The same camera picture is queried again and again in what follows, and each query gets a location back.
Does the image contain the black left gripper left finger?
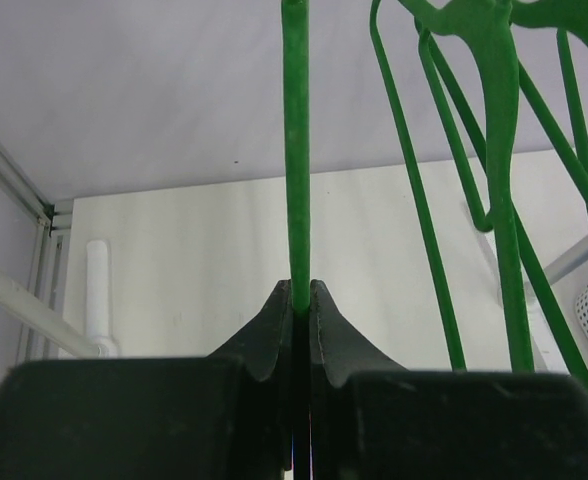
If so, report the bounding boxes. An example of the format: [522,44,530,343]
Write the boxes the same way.
[0,280,292,479]

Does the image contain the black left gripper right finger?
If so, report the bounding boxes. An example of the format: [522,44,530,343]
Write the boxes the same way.
[309,280,588,479]

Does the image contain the green hanger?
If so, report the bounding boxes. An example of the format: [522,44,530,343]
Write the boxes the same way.
[281,1,311,316]
[368,0,588,416]
[508,0,588,361]

